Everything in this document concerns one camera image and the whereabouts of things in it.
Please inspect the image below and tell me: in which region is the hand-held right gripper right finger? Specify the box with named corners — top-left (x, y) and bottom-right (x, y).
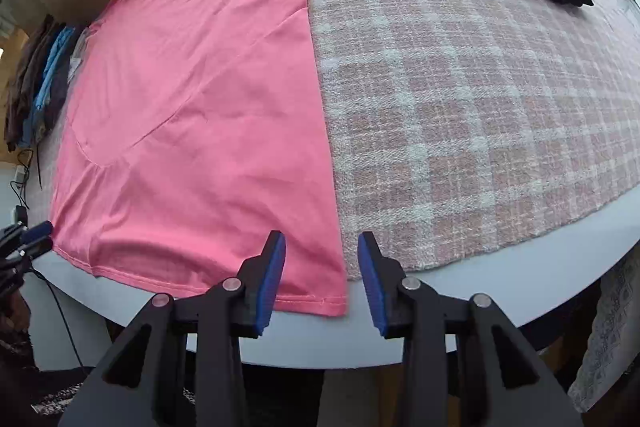
top-left (357, 231), bottom-right (583, 427)

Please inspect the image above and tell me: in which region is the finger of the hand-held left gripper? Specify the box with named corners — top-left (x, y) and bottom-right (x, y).
top-left (20, 220), bottom-right (54, 244)
top-left (15, 238), bottom-right (53, 259)

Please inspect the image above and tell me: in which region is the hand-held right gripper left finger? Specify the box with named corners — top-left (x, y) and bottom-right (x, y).
top-left (57, 230), bottom-right (287, 427)

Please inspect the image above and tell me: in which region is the pink shirt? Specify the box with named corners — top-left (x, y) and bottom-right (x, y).
top-left (50, 0), bottom-right (349, 318)

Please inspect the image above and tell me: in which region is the stack of folded clothes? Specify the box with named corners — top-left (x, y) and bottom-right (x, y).
top-left (4, 14), bottom-right (56, 152)

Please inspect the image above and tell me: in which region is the person's dark sequined clothing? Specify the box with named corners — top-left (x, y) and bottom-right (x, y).
top-left (0, 287), bottom-right (201, 427)

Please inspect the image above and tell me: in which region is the dark grey folded garment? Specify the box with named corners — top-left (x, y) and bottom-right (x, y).
top-left (42, 27), bottom-right (88, 132)

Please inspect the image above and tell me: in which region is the blue folded garment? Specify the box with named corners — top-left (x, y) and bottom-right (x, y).
top-left (30, 26), bottom-right (76, 142)

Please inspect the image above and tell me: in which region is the pink plaid blanket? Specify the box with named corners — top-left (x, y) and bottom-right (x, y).
top-left (30, 0), bottom-right (640, 283)

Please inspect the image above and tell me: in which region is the white lace cloth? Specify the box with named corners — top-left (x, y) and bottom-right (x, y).
top-left (567, 252), bottom-right (640, 413)

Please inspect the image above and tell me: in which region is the black cable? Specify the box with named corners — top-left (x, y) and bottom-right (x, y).
top-left (25, 269), bottom-right (88, 370)
top-left (10, 147), bottom-right (46, 212)

